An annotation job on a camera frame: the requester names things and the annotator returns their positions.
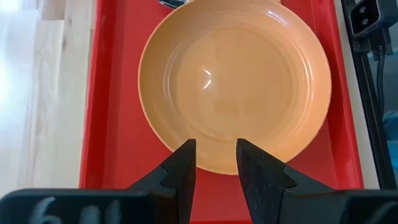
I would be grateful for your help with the red plastic tray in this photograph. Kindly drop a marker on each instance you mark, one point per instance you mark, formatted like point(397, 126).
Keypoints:
point(115, 124)

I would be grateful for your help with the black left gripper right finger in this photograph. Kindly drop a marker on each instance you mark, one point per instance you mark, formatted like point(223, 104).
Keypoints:
point(261, 177)

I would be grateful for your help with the black depth camera box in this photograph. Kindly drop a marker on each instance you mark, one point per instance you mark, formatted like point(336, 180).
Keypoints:
point(370, 15)

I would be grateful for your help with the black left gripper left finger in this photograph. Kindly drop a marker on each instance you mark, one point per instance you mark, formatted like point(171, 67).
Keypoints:
point(182, 174)

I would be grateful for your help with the black camera post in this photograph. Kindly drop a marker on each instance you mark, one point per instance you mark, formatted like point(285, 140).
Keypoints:
point(371, 109)

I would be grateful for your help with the orange plastic bowl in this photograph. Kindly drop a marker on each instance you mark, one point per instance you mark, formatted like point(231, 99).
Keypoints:
point(233, 84)

